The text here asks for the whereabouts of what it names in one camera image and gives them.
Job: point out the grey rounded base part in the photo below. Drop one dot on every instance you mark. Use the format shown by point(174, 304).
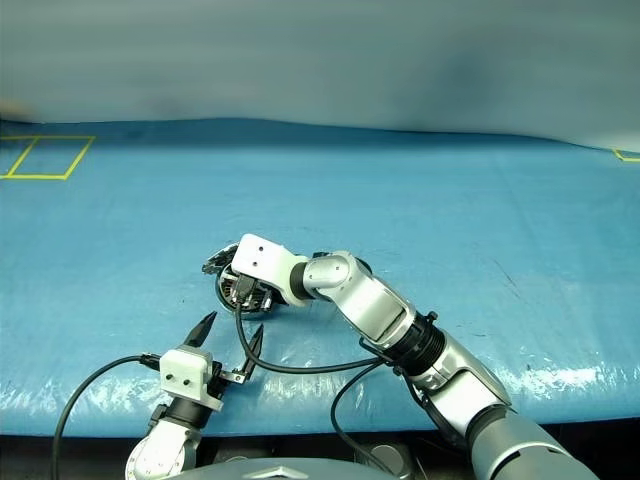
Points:
point(387, 454)

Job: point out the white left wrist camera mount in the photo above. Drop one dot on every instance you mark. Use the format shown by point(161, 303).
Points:
point(182, 370)

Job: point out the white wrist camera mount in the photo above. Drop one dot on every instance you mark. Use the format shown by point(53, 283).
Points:
point(260, 257)
point(182, 370)

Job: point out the grey robot torso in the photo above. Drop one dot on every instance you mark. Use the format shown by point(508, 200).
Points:
point(280, 472)

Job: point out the blue plastic table cover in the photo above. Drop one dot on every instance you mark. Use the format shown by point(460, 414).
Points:
point(450, 200)

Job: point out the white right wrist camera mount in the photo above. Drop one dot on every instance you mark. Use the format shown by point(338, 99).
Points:
point(260, 257)

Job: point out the silver motor housing copper windings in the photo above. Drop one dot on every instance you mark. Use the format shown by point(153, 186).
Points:
point(224, 292)

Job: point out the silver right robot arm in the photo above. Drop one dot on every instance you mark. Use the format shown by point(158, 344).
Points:
point(370, 300)

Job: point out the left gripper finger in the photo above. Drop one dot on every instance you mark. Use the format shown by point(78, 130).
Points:
point(254, 350)
point(200, 334)

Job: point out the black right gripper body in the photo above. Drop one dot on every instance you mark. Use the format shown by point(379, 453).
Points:
point(260, 298)

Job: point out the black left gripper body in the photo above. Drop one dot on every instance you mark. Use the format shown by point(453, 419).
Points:
point(216, 382)

